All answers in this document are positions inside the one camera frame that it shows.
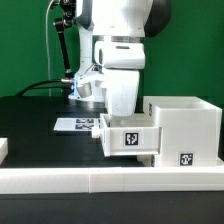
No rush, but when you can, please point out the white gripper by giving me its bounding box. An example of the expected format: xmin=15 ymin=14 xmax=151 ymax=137
xmin=94 ymin=41 xmax=145 ymax=118

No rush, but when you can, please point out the white drawer tray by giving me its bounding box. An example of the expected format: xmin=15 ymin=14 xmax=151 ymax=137
xmin=91 ymin=113 xmax=161 ymax=157

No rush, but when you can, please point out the white drawer cabinet box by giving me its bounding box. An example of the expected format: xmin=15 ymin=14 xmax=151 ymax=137
xmin=143 ymin=96 xmax=222 ymax=167

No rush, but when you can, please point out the white front drawer with knob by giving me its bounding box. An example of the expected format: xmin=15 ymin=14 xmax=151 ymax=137
xmin=137 ymin=155 xmax=155 ymax=167

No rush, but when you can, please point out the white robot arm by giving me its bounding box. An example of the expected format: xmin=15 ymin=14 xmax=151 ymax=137
xmin=74 ymin=0 xmax=172 ymax=119

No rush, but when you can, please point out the white fiducial marker plate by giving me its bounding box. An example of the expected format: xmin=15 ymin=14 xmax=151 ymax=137
xmin=54 ymin=118 xmax=100 ymax=132

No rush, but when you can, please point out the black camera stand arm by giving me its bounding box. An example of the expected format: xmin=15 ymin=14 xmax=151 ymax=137
xmin=53 ymin=0 xmax=79 ymax=88

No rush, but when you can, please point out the white thin cable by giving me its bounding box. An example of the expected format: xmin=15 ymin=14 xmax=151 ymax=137
xmin=45 ymin=0 xmax=56 ymax=97

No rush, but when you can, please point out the black cable bundle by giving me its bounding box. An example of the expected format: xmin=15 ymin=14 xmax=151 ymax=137
xmin=14 ymin=78 xmax=75 ymax=97

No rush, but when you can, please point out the white U-shaped fence rail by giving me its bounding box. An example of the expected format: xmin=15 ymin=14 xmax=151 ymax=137
xmin=0 ymin=138 xmax=224 ymax=194

